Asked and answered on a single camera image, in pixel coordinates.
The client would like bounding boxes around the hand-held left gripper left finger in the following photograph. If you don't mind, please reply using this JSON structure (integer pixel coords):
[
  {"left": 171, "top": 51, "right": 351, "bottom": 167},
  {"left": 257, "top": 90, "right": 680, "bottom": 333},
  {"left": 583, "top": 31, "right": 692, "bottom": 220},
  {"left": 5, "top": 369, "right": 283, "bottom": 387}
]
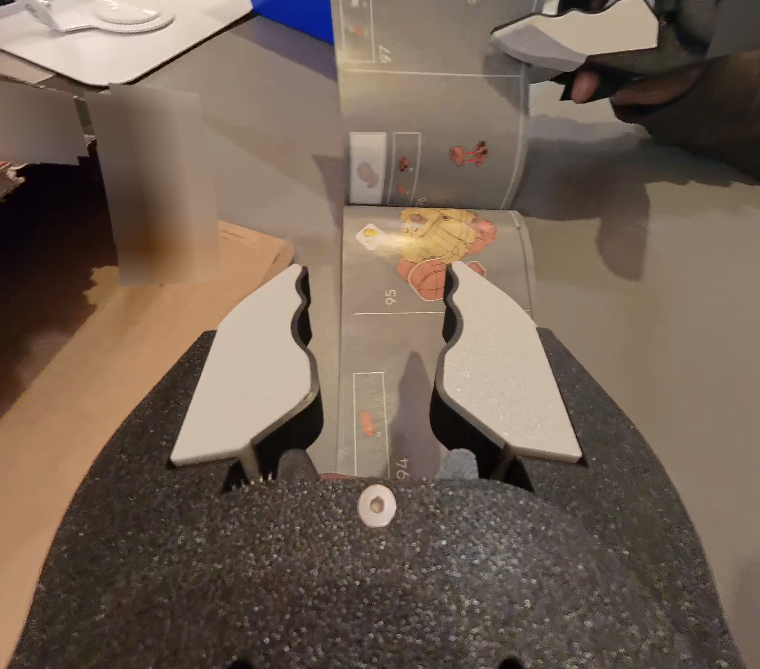
[{"left": 170, "top": 263, "right": 324, "bottom": 483}]

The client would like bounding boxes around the brown cardboard box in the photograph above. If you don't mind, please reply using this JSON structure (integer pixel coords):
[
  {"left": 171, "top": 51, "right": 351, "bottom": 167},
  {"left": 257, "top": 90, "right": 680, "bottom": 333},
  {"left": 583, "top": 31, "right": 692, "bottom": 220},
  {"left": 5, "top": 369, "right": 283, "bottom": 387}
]
[{"left": 0, "top": 61, "right": 296, "bottom": 669}]

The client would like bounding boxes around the grey instruction booklet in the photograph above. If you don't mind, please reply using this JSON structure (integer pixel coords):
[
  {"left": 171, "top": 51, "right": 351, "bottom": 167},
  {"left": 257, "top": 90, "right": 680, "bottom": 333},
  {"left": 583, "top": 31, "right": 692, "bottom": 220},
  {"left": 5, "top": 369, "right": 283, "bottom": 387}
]
[{"left": 323, "top": 0, "right": 570, "bottom": 481}]

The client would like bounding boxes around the grey desk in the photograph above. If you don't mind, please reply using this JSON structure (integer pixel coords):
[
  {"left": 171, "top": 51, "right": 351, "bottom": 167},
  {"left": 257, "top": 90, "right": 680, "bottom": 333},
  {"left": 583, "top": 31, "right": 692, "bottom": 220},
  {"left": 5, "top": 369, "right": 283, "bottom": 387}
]
[{"left": 0, "top": 0, "right": 760, "bottom": 669}]

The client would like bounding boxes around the person's right hand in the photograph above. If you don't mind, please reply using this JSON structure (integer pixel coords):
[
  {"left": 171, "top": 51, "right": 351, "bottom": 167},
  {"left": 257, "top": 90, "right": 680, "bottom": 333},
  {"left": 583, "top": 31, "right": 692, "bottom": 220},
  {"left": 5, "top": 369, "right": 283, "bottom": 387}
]
[{"left": 570, "top": 51, "right": 760, "bottom": 182}]

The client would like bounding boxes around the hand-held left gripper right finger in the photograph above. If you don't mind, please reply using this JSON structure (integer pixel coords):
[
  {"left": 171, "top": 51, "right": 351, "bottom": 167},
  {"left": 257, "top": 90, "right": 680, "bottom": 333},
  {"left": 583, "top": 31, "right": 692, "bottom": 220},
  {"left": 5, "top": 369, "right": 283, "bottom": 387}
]
[{"left": 429, "top": 261, "right": 584, "bottom": 480}]

